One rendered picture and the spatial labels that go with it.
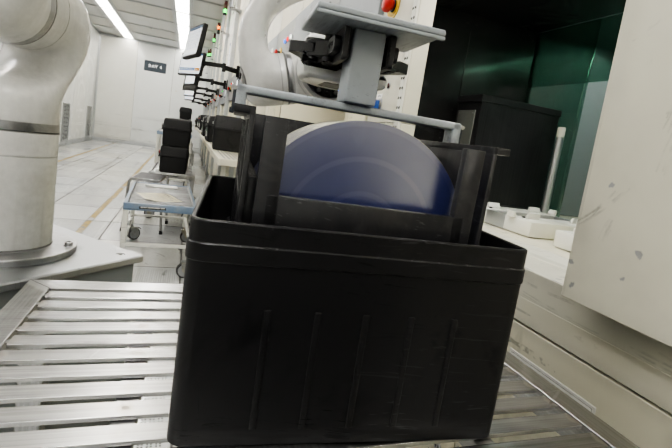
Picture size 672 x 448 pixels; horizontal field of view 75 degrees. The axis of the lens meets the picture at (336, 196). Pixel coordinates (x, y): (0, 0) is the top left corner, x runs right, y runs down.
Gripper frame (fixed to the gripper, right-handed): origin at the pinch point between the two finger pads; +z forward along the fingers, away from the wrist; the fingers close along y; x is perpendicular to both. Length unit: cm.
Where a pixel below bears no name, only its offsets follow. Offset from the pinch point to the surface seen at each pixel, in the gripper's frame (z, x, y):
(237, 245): 13.1, -17.5, 10.3
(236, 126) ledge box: -296, -10, 9
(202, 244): 13.2, -17.7, 12.7
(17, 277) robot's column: -19, -33, 36
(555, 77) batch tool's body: -65, 18, -73
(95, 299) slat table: -14.0, -33.5, 25.6
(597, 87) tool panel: -77, 20, -99
